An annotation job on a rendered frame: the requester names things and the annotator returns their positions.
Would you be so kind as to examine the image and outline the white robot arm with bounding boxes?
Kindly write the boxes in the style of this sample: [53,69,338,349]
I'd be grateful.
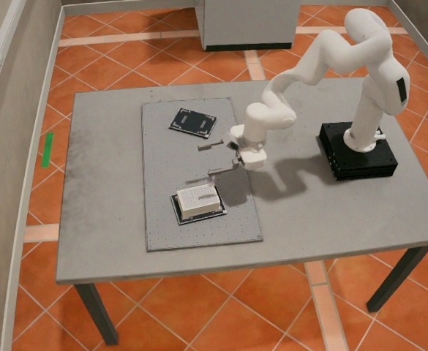
[221,9,410,153]

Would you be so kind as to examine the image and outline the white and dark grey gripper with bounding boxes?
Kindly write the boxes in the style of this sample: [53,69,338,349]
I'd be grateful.
[197,125,266,177]

